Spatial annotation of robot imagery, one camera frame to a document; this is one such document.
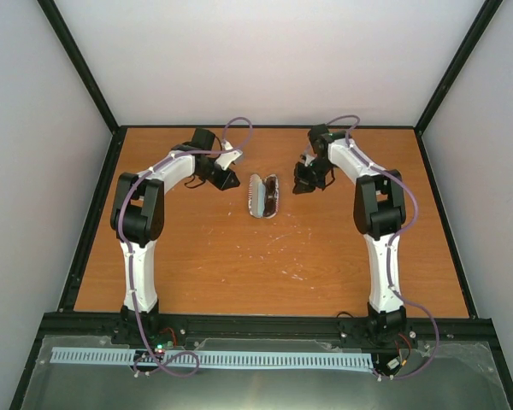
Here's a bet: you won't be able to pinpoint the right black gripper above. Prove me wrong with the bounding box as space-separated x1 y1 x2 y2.
292 158 334 195

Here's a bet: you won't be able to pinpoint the american flag glasses case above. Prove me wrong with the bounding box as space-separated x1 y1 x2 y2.
248 174 279 219

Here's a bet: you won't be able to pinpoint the brown sunglasses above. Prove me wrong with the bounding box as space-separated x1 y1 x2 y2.
262 175 279 218

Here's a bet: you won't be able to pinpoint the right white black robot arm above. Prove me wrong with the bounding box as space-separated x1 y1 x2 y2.
292 124 406 346

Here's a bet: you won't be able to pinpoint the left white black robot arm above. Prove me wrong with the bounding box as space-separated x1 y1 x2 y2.
110 128 243 344

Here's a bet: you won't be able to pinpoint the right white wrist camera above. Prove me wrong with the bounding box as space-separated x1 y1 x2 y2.
301 150 315 167

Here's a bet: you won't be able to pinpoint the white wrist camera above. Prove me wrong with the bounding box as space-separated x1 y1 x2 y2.
215 140 244 170
301 150 315 167

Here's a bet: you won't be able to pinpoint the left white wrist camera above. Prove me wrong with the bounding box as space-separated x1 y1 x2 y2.
215 140 244 170

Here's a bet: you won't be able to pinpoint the light blue slotted cable duct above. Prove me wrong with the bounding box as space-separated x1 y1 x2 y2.
50 347 373 372

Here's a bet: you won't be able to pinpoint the black aluminium frame rail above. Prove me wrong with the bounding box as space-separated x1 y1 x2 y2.
38 313 497 343

